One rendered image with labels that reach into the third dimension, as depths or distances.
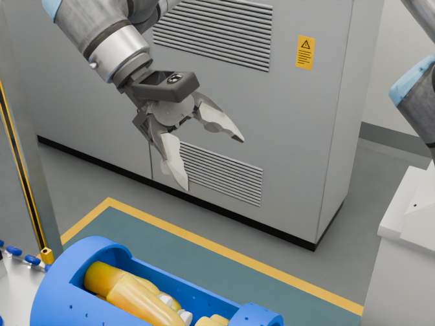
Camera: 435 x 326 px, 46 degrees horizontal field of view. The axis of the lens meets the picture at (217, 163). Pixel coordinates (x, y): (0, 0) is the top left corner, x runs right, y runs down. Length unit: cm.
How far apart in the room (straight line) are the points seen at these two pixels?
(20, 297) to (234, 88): 144
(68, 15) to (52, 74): 256
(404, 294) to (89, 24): 118
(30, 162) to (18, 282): 38
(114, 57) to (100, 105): 239
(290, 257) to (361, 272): 37
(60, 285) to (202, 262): 173
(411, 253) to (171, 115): 91
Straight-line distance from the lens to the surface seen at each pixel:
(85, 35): 80
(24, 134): 166
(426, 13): 124
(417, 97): 134
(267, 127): 251
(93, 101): 320
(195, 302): 126
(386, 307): 168
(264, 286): 270
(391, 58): 355
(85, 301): 110
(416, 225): 140
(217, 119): 81
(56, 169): 359
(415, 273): 155
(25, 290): 156
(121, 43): 79
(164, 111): 78
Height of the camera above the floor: 204
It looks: 36 degrees down
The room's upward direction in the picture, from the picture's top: straight up
